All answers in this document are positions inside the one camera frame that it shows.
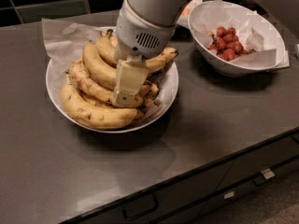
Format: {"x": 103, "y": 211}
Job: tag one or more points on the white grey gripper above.
{"x": 138, "y": 34}

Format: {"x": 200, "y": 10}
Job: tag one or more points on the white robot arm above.
{"x": 163, "y": 12}

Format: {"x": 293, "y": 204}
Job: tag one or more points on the middle curved banana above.
{"x": 100, "y": 71}

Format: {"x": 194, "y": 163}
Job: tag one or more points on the curved banana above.
{"x": 100, "y": 71}
{"x": 105, "y": 48}

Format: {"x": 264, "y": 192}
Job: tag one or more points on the top back banana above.
{"x": 157, "y": 63}

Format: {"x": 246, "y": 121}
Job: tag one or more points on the upper curved banana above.
{"x": 105, "y": 48}

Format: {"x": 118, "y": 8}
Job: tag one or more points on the spotted brown banana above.
{"x": 80, "y": 77}

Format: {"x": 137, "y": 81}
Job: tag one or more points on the white bowl with bananas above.
{"x": 153, "y": 100}

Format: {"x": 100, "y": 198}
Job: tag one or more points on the front bottom banana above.
{"x": 93, "y": 116}

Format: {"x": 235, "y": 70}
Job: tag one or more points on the white bowl with oranges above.
{"x": 183, "y": 18}

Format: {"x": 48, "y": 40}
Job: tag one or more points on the white bowl with strawberries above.
{"x": 224, "y": 66}

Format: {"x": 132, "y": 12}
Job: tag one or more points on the paper liner in strawberry bowl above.
{"x": 224, "y": 16}

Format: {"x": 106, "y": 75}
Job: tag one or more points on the white paper under bananas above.
{"x": 64, "y": 43}

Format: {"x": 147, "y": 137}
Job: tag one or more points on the pile of small oranges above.
{"x": 186, "y": 11}

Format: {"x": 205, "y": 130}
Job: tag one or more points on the pile of red strawberries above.
{"x": 226, "y": 45}

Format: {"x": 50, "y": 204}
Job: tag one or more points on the black drawer handle left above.
{"x": 139, "y": 207}

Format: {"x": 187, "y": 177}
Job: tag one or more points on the black drawer handle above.
{"x": 139, "y": 207}
{"x": 264, "y": 177}

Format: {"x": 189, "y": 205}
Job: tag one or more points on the black drawer handle right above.
{"x": 264, "y": 177}

